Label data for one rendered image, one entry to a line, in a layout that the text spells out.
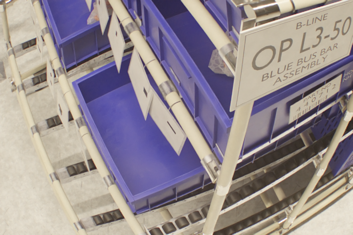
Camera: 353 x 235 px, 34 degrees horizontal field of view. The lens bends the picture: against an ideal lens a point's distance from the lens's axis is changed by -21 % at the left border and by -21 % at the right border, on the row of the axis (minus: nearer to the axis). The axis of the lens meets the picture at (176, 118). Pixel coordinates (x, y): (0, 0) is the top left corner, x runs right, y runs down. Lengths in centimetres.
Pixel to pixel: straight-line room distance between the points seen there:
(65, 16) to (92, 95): 35
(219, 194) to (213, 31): 43
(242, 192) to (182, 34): 45
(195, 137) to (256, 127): 16
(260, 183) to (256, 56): 83
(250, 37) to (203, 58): 61
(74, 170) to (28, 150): 61
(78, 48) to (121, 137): 29
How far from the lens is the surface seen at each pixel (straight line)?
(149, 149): 176
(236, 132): 117
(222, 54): 107
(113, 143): 178
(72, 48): 184
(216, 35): 109
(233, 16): 102
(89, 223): 201
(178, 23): 156
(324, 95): 139
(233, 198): 172
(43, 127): 217
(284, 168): 177
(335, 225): 257
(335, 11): 99
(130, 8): 158
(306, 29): 98
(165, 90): 148
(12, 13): 311
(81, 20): 201
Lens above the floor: 232
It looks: 61 degrees down
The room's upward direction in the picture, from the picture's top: 5 degrees clockwise
